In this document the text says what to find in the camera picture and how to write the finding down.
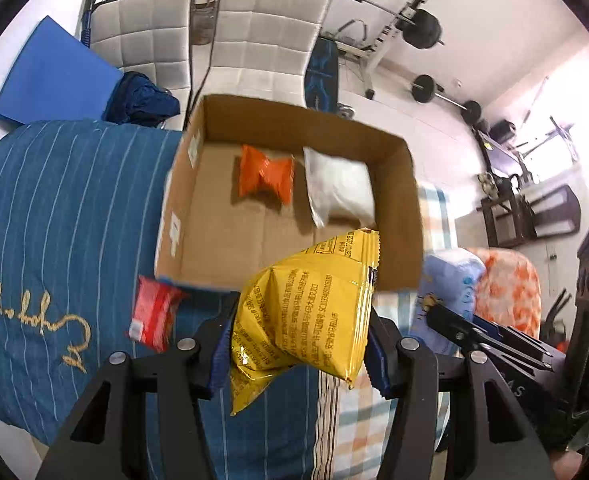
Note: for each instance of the plaid bed sheet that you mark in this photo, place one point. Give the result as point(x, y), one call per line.
point(359, 425)

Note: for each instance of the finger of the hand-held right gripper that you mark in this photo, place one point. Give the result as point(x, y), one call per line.
point(454, 329)
point(519, 339)

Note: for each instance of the white quilted chair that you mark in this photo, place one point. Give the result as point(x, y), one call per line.
point(264, 35)
point(144, 35)

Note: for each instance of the dark blue cloth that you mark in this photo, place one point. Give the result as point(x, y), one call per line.
point(142, 102)

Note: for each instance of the orange white pillow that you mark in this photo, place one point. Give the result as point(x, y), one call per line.
point(509, 285)

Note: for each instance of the dark wooden table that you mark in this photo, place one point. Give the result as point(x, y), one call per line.
point(509, 210)

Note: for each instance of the blue foam mat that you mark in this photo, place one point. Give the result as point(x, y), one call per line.
point(49, 75)

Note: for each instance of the blue striped blanket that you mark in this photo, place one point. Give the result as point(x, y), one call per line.
point(74, 210)

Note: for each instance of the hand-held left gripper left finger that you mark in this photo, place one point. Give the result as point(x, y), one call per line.
point(222, 355)

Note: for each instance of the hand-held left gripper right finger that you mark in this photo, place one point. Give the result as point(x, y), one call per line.
point(377, 366)

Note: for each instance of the light blue cartoon pillow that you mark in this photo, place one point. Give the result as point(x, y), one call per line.
point(449, 280)

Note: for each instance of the blue black padded board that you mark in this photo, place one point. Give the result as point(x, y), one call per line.
point(322, 75)

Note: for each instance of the yellow snack packet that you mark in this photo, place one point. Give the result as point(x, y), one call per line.
point(309, 310)

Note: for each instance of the red snack packet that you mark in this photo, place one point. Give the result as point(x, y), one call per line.
point(154, 312)

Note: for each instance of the barbell with black plates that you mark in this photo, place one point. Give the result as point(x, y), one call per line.
point(423, 27)

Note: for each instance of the white snack packet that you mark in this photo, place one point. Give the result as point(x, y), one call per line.
point(339, 185)

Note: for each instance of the cardboard box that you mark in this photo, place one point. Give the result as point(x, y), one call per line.
point(214, 240)

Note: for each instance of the white weight bench frame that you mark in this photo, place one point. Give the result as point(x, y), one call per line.
point(369, 55)

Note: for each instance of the orange snack packet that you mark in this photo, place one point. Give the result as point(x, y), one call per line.
point(267, 172)

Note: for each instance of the black dumbbell bar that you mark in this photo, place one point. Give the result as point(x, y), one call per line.
point(423, 88)

